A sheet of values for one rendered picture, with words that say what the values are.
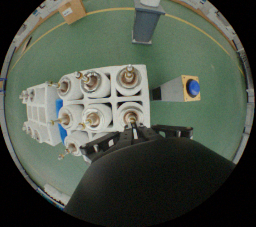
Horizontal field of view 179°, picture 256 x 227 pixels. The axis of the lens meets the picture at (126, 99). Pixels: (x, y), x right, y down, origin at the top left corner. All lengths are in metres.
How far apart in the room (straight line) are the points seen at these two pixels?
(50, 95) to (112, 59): 0.46
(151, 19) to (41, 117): 0.88
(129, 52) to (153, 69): 0.20
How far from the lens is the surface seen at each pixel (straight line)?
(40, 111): 0.67
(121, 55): 0.57
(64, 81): 0.33
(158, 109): 0.53
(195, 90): 0.24
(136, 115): 0.24
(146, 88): 0.32
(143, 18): 0.49
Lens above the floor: 0.49
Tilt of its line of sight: 89 degrees down
